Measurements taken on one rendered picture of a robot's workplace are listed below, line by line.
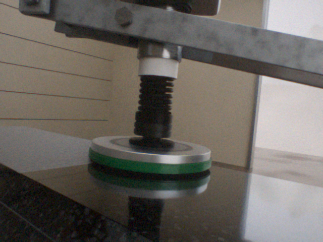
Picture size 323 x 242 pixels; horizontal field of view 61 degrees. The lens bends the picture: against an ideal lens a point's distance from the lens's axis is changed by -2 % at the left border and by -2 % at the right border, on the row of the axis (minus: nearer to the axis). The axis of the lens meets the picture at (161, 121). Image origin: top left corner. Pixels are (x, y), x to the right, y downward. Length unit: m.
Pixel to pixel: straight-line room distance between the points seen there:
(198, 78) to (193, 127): 1.01
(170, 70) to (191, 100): 5.30
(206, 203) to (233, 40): 0.25
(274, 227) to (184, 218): 0.08
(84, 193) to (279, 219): 0.21
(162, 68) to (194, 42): 0.07
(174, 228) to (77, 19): 0.37
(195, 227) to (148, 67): 0.30
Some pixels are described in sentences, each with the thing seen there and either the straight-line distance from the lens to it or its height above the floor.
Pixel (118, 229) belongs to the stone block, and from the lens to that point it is 0.25.
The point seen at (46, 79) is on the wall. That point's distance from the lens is 6.08.
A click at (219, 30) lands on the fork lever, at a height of 1.09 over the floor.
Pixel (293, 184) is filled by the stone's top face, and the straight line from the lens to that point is 0.48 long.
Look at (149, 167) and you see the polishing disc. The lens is 0.40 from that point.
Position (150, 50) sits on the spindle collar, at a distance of 0.48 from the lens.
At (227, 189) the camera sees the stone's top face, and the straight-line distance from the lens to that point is 0.39.
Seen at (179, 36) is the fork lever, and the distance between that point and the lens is 0.45.
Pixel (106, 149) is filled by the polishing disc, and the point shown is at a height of 0.89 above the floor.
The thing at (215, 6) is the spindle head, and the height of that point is 1.17.
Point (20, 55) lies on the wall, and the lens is 5.84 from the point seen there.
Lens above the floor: 0.97
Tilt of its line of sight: 3 degrees down
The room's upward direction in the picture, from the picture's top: 5 degrees clockwise
